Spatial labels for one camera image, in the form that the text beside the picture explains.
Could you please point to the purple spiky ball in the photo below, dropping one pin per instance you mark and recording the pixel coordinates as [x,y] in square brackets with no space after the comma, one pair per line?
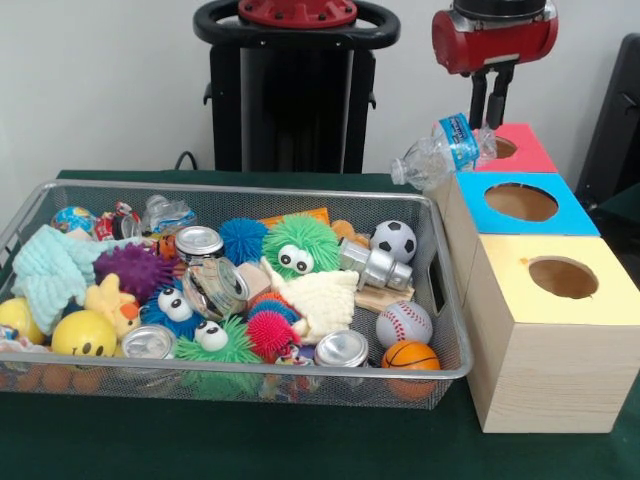
[135,270]

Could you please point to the silver plastic toy truck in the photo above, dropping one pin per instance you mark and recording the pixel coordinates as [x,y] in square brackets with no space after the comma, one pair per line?
[380,267]

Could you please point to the blue fuzzy eyed ball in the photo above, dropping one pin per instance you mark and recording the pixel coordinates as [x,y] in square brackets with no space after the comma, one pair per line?
[155,315]

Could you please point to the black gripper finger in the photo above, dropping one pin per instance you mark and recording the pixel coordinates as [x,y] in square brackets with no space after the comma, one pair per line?
[499,100]
[478,102]

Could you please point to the crushed clear bottle blue label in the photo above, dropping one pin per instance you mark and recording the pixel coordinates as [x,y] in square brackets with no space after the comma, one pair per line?
[455,142]

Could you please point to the orange toy basketball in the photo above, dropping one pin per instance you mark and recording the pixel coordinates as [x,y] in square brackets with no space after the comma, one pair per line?
[410,356]

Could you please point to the wooden box with three holes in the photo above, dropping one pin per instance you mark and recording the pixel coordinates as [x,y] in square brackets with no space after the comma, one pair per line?
[540,380]

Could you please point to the shallow metal mesh bin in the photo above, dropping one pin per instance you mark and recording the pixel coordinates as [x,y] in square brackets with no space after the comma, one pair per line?
[150,387]

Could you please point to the large green fuzzy eyed ball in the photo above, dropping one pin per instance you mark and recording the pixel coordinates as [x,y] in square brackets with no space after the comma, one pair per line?
[300,240]

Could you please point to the white toy baseball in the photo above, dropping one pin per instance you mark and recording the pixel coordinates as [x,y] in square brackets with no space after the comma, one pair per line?
[404,324]

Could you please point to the light blue cloth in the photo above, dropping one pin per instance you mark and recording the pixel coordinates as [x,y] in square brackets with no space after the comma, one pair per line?
[45,270]

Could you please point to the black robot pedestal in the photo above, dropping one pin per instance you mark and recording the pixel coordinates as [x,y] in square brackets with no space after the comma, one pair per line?
[300,100]

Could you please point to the dark green tablecloth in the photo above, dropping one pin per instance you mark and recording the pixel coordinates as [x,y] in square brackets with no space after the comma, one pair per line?
[625,205]
[300,450]

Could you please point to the black and white soccer ball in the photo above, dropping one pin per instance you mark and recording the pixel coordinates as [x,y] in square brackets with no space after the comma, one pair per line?
[395,241]

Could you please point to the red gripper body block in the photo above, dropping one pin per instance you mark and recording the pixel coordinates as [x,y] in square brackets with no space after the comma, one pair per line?
[495,42]

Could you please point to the yellow smiley ball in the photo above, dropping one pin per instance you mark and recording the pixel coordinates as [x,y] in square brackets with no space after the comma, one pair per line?
[85,332]

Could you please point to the small green fuzzy eyed ball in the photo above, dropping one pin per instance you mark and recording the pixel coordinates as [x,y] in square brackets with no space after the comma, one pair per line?
[235,346]

